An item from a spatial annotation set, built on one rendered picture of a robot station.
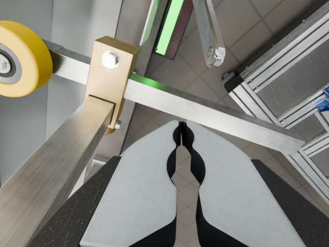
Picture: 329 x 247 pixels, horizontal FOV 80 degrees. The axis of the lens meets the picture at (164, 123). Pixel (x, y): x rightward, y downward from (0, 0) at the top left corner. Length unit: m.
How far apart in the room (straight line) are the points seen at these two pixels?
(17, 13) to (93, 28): 0.15
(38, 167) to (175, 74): 1.03
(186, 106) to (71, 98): 0.39
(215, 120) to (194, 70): 0.87
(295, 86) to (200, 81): 0.46
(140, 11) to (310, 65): 0.86
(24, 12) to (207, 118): 0.38
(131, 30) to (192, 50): 0.74
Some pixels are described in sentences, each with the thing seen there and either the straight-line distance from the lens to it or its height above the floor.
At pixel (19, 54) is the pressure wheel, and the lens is 0.27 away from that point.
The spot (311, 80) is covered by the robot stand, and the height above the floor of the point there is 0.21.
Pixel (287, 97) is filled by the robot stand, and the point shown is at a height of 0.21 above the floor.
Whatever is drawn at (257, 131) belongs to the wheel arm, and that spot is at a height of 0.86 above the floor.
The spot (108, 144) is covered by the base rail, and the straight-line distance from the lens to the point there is 0.54.
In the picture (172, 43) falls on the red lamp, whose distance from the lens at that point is 0.42.
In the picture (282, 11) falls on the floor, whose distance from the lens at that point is 1.23.
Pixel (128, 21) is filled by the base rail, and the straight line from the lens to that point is 0.42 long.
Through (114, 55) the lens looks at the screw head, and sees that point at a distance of 0.26.
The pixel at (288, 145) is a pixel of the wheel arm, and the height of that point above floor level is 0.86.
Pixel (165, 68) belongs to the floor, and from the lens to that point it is 1.15.
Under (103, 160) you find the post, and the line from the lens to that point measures 0.56.
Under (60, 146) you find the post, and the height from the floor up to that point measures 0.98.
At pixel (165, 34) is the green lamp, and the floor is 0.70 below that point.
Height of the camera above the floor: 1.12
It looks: 60 degrees down
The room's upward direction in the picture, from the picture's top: 175 degrees counter-clockwise
